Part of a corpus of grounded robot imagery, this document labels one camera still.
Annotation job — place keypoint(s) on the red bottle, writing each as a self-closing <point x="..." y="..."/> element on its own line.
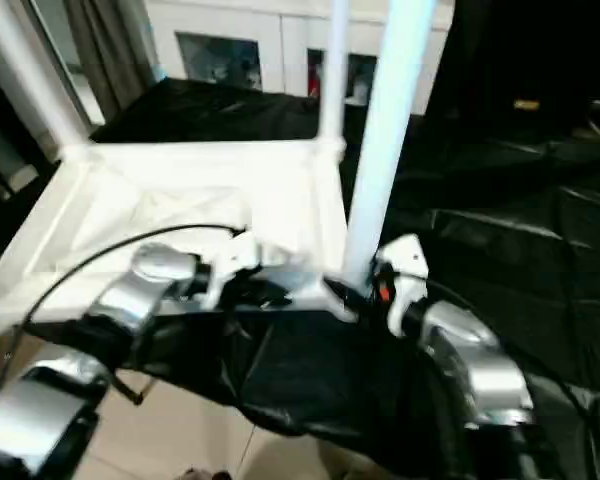
<point x="313" y="85"/>

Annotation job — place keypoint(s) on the black table mat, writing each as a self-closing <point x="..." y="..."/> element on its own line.
<point x="520" y="240"/>

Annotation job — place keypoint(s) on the black cabinet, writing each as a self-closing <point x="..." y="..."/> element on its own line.
<point x="530" y="50"/>

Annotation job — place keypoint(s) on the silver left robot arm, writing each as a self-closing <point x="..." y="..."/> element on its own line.
<point x="145" y="285"/>

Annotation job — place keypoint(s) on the white display cabinet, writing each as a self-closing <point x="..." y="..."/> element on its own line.
<point x="240" y="30"/>

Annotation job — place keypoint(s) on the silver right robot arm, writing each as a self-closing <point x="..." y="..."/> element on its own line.
<point x="470" y="360"/>

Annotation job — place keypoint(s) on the black table frame leg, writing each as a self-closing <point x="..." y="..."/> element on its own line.
<point x="128" y="390"/>

